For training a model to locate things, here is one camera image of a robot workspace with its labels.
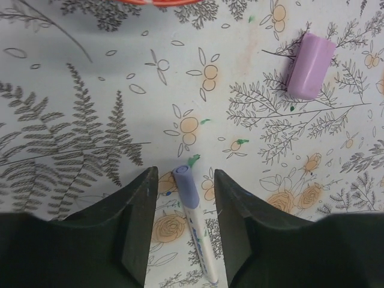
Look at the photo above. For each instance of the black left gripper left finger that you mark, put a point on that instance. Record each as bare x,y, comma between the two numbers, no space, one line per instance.
103,245

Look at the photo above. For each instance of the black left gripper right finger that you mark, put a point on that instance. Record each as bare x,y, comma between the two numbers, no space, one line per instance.
266,247

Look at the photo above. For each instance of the blue pen cap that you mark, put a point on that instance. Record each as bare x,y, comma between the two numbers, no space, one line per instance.
186,186

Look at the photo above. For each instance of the white marker pen blue tip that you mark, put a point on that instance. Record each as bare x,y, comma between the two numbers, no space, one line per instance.
202,243

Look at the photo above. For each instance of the purple pen cap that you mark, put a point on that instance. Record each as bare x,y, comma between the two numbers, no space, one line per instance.
310,67

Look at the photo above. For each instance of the floral tablecloth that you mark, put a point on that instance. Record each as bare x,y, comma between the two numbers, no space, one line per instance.
93,93

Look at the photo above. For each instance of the red patterned small bowl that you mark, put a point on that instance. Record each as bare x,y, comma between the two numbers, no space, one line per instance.
160,3

